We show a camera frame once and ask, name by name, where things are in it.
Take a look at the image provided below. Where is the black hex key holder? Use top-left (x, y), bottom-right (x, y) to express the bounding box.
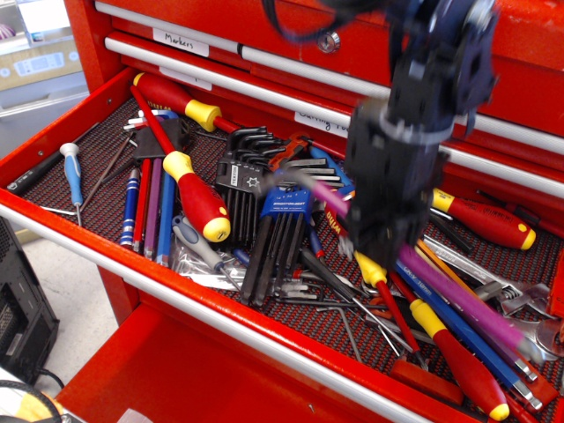
top-left (131, 116), bottom-right (191, 160)

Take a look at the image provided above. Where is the thin red screwdriver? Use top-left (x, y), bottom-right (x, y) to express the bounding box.
top-left (476, 189), bottom-right (563, 238)

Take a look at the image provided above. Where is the chest key lock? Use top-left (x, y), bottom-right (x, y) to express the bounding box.
top-left (316, 31), bottom-right (341, 54)

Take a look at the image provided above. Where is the open red drawer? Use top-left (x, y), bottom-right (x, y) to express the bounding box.
top-left (0, 65), bottom-right (564, 423)

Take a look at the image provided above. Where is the orange folding key set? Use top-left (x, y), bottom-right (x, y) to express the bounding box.
top-left (269, 133), bottom-right (310, 172)

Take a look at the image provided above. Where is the blue hex key set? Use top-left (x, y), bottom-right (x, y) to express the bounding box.
top-left (240, 159), bottom-right (342, 308)

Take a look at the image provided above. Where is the white Markers label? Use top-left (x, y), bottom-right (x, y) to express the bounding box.
top-left (152, 28), bottom-right (210, 57)

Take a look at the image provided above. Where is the red yellow screwdriver right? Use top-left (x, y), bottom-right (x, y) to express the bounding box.
top-left (432, 189), bottom-right (537, 250)

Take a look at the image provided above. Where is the red yellow screwdriver middle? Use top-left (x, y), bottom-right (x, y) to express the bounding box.
top-left (323, 200), bottom-right (428, 369)

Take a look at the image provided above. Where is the long red yellow screwdriver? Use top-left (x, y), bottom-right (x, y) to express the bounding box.
top-left (132, 71), bottom-right (347, 160)

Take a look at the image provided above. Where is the blue white precision screwdriver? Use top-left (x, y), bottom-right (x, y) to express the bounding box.
top-left (59, 143), bottom-right (84, 226)

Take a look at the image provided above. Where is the black Tekton key set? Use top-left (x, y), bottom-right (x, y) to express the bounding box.
top-left (215, 126), bottom-right (278, 247)

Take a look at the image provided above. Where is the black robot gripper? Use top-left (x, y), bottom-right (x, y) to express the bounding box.
top-left (345, 100), bottom-right (448, 269)

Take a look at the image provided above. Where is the large violet Allen key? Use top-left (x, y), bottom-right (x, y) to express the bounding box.
top-left (263, 169), bottom-right (547, 365)

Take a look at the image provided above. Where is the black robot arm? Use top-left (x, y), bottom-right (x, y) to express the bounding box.
top-left (330, 1), bottom-right (499, 268)

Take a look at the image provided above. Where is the small purple hex key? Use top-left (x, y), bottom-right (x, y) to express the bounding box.
top-left (144, 158), bottom-right (162, 260)

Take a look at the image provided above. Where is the blue metallic pen tool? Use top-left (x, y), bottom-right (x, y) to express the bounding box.
top-left (119, 167), bottom-right (140, 247)

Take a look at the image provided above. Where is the black computer case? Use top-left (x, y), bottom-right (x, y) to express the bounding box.
top-left (1, 218), bottom-right (59, 384)

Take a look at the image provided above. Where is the rainbow hex key set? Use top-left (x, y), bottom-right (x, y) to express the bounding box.
top-left (396, 261), bottom-right (543, 411)

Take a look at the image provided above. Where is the red tool chest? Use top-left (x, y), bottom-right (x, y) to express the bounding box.
top-left (63, 0), bottom-right (564, 423)

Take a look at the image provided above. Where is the silver wrench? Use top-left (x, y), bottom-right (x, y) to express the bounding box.
top-left (423, 235), bottom-right (563, 360)

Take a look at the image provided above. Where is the black pen tool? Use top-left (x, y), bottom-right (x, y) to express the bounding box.
top-left (6, 122), bottom-right (100, 197)

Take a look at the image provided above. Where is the red yellow screwdriver bottom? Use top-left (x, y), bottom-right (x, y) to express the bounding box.
top-left (389, 272), bottom-right (510, 421)

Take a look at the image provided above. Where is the grey blue screwdriver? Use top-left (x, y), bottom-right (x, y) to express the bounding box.
top-left (172, 215), bottom-right (241, 291)

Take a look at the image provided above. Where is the large red yellow screwdriver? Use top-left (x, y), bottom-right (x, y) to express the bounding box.
top-left (130, 85), bottom-right (231, 242)

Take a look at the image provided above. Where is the white cutting tools label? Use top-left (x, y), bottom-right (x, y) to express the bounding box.
top-left (294, 111), bottom-right (351, 138)

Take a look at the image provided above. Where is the red hex key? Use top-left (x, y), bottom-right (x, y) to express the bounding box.
top-left (133, 159), bottom-right (152, 253)

